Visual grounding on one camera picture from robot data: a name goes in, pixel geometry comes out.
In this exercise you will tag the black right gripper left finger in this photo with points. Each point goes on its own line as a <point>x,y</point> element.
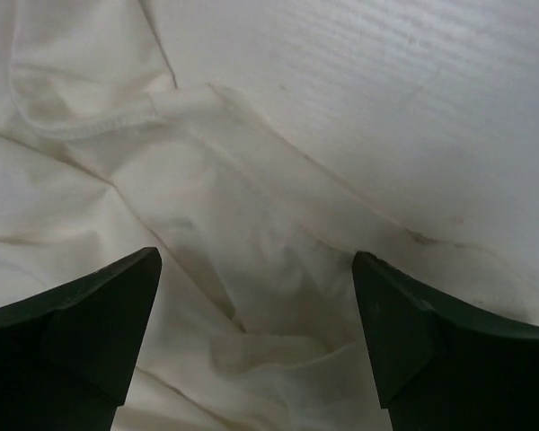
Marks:
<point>67,355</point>

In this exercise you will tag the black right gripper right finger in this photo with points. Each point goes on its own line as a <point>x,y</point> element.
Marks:
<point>440,363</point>

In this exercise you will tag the white cloth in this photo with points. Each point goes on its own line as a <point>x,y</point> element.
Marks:
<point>258,145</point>

